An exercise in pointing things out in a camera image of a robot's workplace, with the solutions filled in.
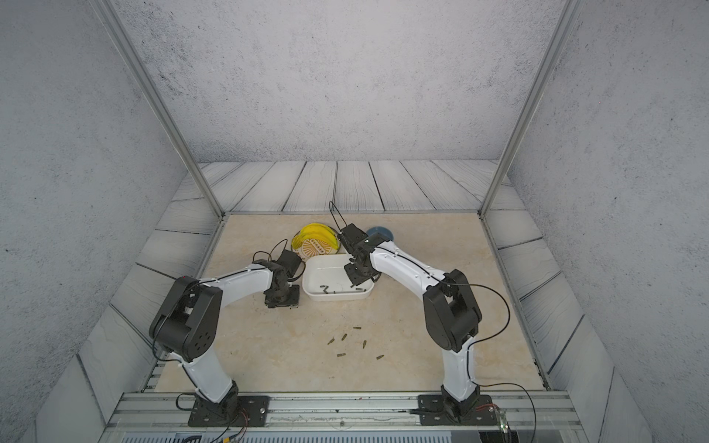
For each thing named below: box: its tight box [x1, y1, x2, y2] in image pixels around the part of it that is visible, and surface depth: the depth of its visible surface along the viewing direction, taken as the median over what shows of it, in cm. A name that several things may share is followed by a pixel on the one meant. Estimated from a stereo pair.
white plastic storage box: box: [301, 253, 376, 301], surface depth 98 cm
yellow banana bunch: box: [291, 222, 339, 251], surface depth 110 cm
